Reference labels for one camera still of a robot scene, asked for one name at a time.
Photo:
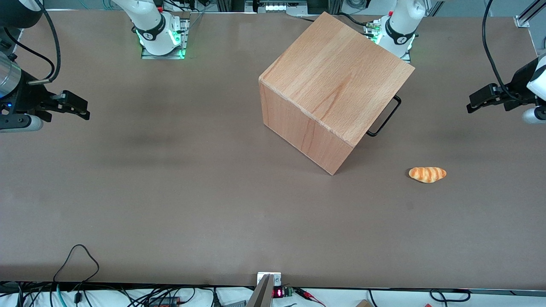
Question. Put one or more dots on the light wooden drawer cabinet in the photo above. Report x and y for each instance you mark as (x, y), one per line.
(328, 85)

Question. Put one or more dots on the red black clip leads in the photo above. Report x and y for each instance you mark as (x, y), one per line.
(309, 295)

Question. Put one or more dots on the white power strip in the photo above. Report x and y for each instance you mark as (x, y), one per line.
(279, 7)

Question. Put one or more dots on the orange striped toy bread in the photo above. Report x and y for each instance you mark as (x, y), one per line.
(427, 174)

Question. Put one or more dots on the small red digit display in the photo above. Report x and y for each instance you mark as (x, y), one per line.
(279, 293)

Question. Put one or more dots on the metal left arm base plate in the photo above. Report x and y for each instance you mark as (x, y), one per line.
(407, 55)

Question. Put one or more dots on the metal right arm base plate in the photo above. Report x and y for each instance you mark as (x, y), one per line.
(185, 34)

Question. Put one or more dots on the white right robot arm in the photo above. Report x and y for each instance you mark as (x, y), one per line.
(153, 30)

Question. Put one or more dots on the grey camera mount bar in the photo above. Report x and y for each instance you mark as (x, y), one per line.
(261, 294)

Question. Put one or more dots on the aluminium frame profile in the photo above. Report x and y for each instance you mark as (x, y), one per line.
(529, 15)

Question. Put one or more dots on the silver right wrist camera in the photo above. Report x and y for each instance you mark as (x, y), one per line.
(19, 123)

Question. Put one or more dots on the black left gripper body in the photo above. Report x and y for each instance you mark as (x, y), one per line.
(515, 88)

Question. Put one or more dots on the white mount bracket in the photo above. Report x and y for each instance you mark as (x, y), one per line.
(277, 278)

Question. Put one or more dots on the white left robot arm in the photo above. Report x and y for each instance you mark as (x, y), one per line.
(401, 25)

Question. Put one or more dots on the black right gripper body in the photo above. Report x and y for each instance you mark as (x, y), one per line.
(30, 94)

